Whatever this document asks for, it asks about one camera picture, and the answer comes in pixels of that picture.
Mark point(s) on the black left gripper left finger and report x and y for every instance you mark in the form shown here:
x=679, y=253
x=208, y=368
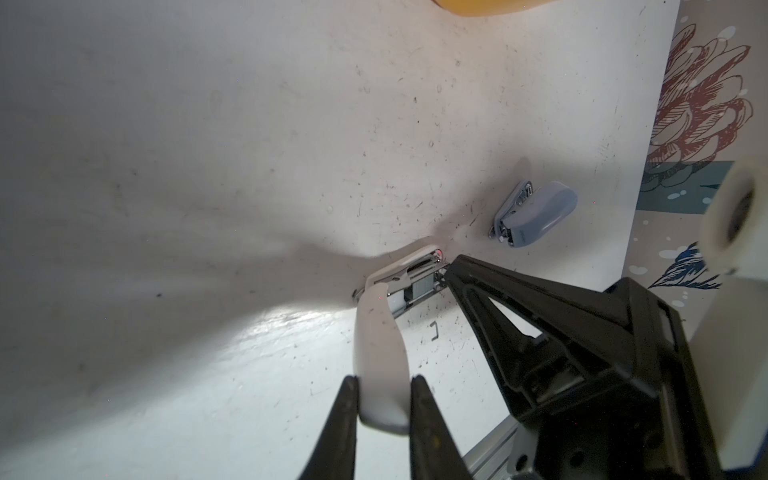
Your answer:
x=334, y=454

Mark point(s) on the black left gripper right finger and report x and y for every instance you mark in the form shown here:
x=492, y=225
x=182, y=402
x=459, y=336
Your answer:
x=433, y=452

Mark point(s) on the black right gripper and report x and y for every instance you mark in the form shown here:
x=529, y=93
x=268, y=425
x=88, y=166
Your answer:
x=601, y=383

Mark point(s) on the white stapler top part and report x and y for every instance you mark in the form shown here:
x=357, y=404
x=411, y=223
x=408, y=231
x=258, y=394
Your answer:
x=380, y=359

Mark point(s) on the loose single metal staple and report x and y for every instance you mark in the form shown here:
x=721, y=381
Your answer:
x=435, y=333

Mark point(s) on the yellow plastic tray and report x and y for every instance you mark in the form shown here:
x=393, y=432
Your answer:
x=486, y=8

